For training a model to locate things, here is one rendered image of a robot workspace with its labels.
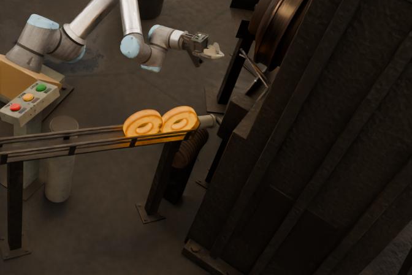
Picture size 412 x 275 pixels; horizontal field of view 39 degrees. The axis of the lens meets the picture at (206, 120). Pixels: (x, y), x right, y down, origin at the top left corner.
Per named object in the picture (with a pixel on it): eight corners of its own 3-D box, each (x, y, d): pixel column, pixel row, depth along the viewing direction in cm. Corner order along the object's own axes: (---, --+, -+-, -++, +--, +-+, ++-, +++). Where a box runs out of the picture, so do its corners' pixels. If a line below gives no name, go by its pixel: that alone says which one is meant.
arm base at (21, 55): (-2, 54, 293) (7, 37, 293) (15, 59, 312) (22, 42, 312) (30, 71, 291) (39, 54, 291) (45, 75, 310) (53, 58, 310)
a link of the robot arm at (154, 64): (132, 64, 271) (142, 39, 272) (148, 71, 280) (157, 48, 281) (146, 68, 266) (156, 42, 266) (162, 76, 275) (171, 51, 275)
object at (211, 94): (235, 84, 364) (273, -8, 312) (240, 116, 347) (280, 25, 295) (203, 81, 360) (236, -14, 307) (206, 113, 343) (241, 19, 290)
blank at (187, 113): (202, 110, 236) (198, 104, 238) (168, 113, 228) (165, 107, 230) (190, 134, 247) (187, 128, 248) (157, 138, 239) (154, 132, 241)
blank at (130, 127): (167, 114, 228) (164, 107, 230) (131, 117, 220) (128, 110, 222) (156, 138, 239) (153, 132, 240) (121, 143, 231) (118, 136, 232)
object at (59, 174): (75, 191, 287) (84, 124, 249) (59, 207, 279) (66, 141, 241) (56, 177, 289) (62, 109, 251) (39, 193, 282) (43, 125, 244)
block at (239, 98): (243, 138, 261) (260, 102, 244) (235, 148, 256) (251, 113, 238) (223, 125, 263) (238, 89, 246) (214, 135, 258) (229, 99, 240)
